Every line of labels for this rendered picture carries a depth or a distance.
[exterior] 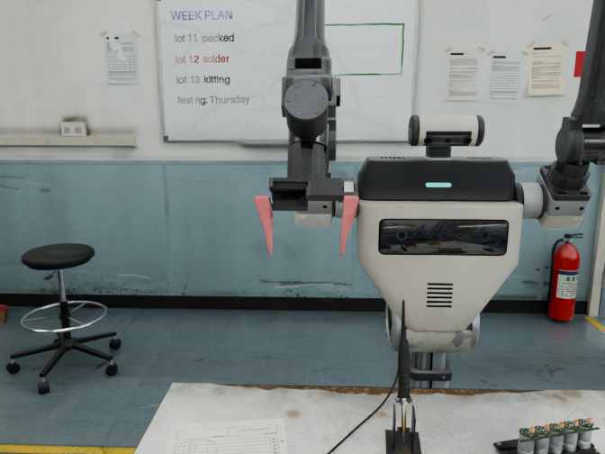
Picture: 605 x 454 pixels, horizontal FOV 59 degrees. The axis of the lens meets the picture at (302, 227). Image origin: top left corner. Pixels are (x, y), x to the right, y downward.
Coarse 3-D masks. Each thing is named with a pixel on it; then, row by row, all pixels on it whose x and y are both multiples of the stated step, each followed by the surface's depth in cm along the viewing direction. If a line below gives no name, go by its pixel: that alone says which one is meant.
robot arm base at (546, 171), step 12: (540, 168) 132; (552, 168) 125; (564, 168) 122; (576, 168) 121; (552, 180) 126; (564, 180) 123; (576, 180) 122; (552, 192) 125; (564, 192) 124; (576, 192) 124; (588, 192) 124
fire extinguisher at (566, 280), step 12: (564, 252) 329; (576, 252) 328; (564, 264) 329; (576, 264) 328; (564, 276) 330; (576, 276) 330; (552, 288) 338; (564, 288) 331; (576, 288) 334; (552, 300) 338; (564, 300) 333; (552, 312) 339; (564, 312) 334
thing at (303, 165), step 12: (300, 144) 74; (312, 144) 74; (288, 156) 76; (300, 156) 74; (312, 156) 74; (324, 156) 75; (288, 168) 75; (300, 168) 73; (312, 168) 73; (324, 168) 74; (276, 180) 72; (288, 180) 72; (300, 180) 72; (312, 180) 72; (324, 180) 72; (336, 180) 72; (276, 192) 76; (288, 192) 76; (300, 192) 75
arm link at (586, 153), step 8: (584, 128) 116; (592, 128) 116; (600, 128) 116; (584, 136) 115; (592, 136) 114; (600, 136) 114; (584, 144) 114; (592, 144) 114; (600, 144) 114; (584, 152) 115; (592, 152) 115; (600, 152) 115; (584, 160) 117; (592, 160) 117; (600, 160) 116
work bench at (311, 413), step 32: (192, 384) 116; (224, 384) 116; (160, 416) 103; (192, 416) 103; (224, 416) 103; (256, 416) 103; (288, 416) 103; (320, 416) 103; (352, 416) 103; (384, 416) 103; (416, 416) 103; (448, 416) 103; (480, 416) 103; (512, 416) 103; (544, 416) 103; (576, 416) 103; (160, 448) 94; (288, 448) 94; (320, 448) 94; (352, 448) 94; (384, 448) 94; (448, 448) 94; (480, 448) 94
